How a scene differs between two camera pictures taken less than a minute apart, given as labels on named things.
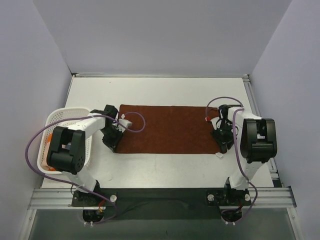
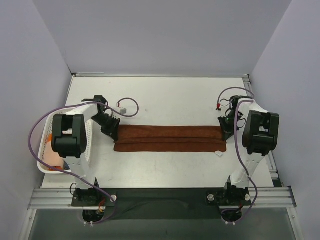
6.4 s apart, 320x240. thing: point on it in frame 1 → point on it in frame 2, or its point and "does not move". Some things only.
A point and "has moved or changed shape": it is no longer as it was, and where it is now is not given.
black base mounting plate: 163,203 does not move
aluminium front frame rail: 51,199 does not move
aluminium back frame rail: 157,76 does not move
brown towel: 166,129 has moved or changed shape
